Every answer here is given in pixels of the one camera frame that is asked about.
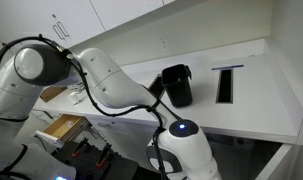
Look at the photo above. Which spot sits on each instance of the white cabinet door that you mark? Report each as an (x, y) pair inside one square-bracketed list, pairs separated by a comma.
[(24, 16), (144, 135), (124, 11), (277, 163), (84, 20)]

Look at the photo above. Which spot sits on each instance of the purple tape strip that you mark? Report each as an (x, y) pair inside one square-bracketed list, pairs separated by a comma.
[(227, 67)]

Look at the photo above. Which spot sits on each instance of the brown cardboard box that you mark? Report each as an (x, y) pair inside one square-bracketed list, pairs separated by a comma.
[(52, 93)]

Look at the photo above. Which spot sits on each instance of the black work table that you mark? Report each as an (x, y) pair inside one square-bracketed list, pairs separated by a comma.
[(87, 166)]

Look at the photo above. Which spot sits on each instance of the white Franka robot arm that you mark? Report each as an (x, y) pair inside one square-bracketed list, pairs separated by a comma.
[(117, 86)]

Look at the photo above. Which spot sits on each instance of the small white cup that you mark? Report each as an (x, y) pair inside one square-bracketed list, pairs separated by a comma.
[(72, 98)]

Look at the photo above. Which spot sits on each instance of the open wooden drawer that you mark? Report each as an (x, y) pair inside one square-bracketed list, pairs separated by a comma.
[(61, 128)]

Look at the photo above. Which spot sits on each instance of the white base cabinet body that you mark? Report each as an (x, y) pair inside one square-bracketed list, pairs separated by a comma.
[(241, 156)]

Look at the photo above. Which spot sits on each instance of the black plastic bin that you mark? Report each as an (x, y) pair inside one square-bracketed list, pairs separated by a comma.
[(177, 90)]

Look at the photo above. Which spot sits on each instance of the white wall outlet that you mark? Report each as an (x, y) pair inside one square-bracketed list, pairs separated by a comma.
[(114, 56), (164, 43)]

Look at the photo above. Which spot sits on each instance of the pile of metal tools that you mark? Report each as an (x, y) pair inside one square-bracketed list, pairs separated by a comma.
[(77, 87)]

